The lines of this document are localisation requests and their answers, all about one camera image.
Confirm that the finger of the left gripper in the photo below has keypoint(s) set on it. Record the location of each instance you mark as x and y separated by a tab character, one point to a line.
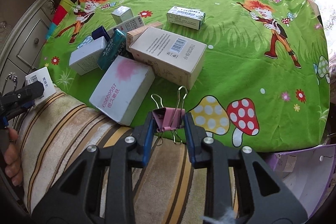
16	102

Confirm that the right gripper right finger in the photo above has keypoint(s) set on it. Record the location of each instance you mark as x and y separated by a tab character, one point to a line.
240	186

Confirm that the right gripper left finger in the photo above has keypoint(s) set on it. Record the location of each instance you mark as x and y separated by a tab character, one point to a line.
97	187

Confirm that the small white barcode box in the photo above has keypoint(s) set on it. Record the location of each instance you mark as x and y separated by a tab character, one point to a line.
41	84

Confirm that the pink binder clip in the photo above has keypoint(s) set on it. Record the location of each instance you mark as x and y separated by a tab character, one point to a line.
170	118

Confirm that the white green medicine box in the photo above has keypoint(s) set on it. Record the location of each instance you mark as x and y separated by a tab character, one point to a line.
190	18

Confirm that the person's left hand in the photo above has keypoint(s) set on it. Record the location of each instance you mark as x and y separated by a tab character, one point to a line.
13	168

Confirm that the cream drawer cabinet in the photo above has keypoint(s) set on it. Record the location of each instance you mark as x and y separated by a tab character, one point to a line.
22	49

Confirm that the purple cardboard storage box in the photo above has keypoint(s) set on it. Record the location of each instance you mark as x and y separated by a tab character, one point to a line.
307	173

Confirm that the white grey box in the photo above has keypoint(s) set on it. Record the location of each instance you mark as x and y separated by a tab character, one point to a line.
85	58

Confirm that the white box with pink stain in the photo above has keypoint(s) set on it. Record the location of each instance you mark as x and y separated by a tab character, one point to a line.
123	87

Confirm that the green cartoon print cloth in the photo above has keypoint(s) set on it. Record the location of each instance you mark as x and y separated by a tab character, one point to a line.
265	78

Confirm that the dark blue small box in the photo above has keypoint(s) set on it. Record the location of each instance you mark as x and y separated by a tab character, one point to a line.
100	32

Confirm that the teal green box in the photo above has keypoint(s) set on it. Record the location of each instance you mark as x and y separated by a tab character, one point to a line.
115	47

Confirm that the tan narrow box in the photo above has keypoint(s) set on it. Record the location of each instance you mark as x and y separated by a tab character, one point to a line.
133	35

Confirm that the small pale green box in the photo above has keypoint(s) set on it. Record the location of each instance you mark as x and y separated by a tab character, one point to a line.
122	14

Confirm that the white red text box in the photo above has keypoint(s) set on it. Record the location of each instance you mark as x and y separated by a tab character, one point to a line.
127	26

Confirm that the large beige cardboard box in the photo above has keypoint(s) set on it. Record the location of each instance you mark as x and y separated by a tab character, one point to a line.
173	57

